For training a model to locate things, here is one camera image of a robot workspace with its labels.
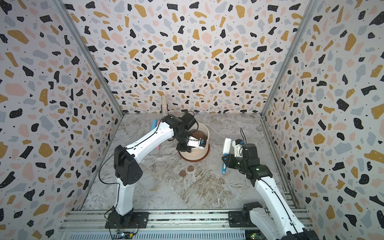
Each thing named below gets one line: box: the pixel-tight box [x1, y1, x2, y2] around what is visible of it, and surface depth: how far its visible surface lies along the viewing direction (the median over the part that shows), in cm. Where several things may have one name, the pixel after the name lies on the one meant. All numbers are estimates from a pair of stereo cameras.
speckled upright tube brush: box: [161, 95, 168, 116], surface depth 102 cm
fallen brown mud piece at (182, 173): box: [179, 169, 188, 177], surface depth 92 cm
